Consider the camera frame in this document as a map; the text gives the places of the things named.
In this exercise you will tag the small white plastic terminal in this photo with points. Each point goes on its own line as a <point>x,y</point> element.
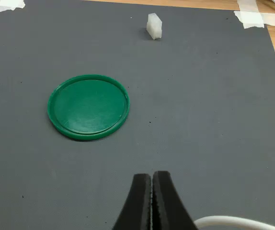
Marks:
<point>154,26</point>

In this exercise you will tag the round green lid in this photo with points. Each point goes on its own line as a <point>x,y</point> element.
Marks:
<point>88,107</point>

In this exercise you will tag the dark grey mat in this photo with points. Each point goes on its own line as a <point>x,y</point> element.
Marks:
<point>137,95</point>

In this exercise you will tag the white tape strip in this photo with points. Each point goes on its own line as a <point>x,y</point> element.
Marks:
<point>247,5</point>
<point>248,19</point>
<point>9,5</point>

